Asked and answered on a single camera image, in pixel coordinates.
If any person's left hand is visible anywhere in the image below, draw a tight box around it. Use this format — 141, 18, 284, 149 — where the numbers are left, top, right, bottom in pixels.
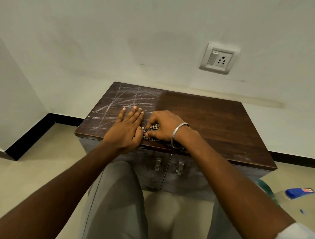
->
102, 106, 145, 155

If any person's right hand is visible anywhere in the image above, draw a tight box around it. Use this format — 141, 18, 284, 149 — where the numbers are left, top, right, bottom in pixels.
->
144, 110, 190, 142

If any checkered cloth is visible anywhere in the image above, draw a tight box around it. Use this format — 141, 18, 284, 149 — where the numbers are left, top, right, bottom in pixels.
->
140, 123, 186, 152

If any dark wooden cabinet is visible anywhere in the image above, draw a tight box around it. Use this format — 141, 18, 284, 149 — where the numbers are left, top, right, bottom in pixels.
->
74, 81, 278, 203

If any blue-capped spray bottle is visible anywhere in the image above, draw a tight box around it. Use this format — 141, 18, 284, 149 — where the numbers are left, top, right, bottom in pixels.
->
273, 188, 315, 205

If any person's right forearm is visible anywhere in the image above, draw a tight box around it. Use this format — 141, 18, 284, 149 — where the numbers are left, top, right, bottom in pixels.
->
175, 129, 296, 239

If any person's left forearm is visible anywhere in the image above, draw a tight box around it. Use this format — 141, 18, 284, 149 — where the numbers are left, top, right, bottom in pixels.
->
0, 142, 121, 239

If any person's left leg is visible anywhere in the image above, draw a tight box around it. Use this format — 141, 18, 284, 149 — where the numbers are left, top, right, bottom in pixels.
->
82, 161, 149, 239

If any person's leg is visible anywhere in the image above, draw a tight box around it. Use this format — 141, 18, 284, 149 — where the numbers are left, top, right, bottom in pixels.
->
82, 161, 149, 239
206, 198, 243, 239

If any person's right leg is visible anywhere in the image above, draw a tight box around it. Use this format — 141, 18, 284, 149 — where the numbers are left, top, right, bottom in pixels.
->
206, 198, 243, 239

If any silver bangle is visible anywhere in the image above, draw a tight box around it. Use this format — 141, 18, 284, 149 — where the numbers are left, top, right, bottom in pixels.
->
170, 122, 190, 150

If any black skirting board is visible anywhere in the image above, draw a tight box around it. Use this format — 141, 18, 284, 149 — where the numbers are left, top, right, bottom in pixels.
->
5, 113, 315, 169

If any teal plastic basket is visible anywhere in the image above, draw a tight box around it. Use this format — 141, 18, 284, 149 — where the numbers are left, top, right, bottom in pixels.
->
255, 179, 279, 205

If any white shirt sleeve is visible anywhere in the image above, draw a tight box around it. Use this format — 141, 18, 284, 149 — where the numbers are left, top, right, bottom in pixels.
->
276, 222, 315, 239

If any small white wall socket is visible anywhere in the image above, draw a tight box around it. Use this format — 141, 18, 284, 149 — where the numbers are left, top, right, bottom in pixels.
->
199, 42, 241, 75

